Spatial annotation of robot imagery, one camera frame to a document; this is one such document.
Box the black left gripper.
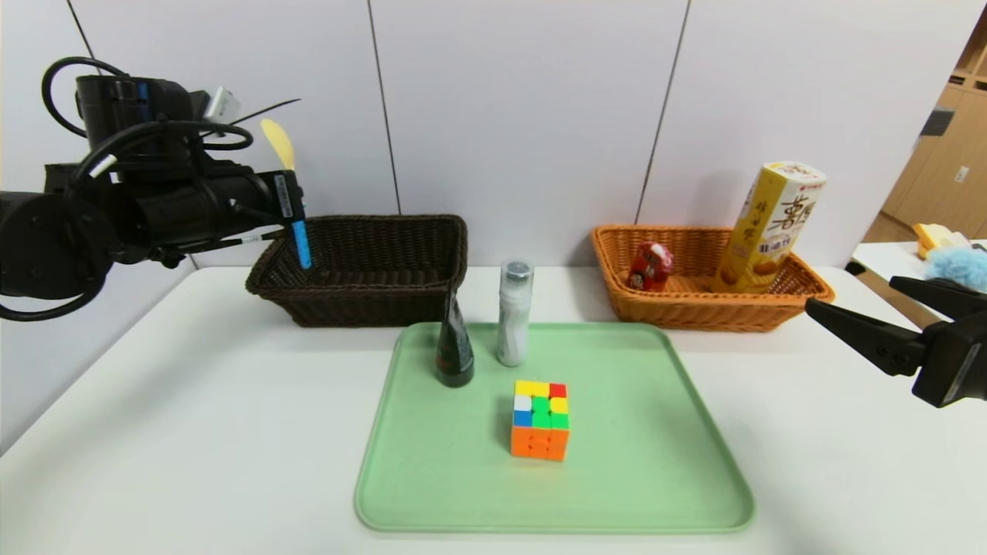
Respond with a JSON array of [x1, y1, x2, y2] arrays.
[[224, 169, 306, 232]]

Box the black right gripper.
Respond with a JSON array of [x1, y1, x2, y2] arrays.
[[804, 274, 987, 409]]

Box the yellow spoon with blue handle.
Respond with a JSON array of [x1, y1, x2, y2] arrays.
[[261, 118, 313, 271]]

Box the yellow hexagonal biscuit box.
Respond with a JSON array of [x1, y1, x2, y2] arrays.
[[711, 160, 827, 294]]

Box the black squeeze tube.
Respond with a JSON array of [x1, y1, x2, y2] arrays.
[[434, 291, 475, 389]]

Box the white bottle with grey cap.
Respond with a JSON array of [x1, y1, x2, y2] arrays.
[[497, 261, 534, 368]]

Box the small red drink carton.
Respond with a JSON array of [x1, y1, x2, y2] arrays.
[[627, 242, 673, 292]]

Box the dark brown wicker basket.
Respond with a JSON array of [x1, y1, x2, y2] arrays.
[[246, 215, 469, 328]]

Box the orange wicker basket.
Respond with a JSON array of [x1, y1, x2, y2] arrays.
[[591, 225, 836, 332]]

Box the white side table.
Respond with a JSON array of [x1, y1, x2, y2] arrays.
[[850, 241, 987, 328]]

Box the blue fluffy duster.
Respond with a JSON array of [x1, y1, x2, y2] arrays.
[[925, 247, 987, 292]]

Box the yellow sponge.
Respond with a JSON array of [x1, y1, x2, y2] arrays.
[[914, 223, 971, 259]]

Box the wooden cabinet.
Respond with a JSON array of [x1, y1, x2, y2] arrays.
[[860, 8, 987, 244]]

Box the light green plastic tray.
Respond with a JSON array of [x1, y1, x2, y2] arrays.
[[354, 321, 756, 534]]

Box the colourful puzzle cube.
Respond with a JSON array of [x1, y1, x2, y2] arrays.
[[510, 379, 570, 462]]

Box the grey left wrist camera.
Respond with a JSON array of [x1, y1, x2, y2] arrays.
[[202, 86, 241, 124]]

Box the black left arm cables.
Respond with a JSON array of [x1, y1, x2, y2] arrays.
[[40, 56, 255, 193]]

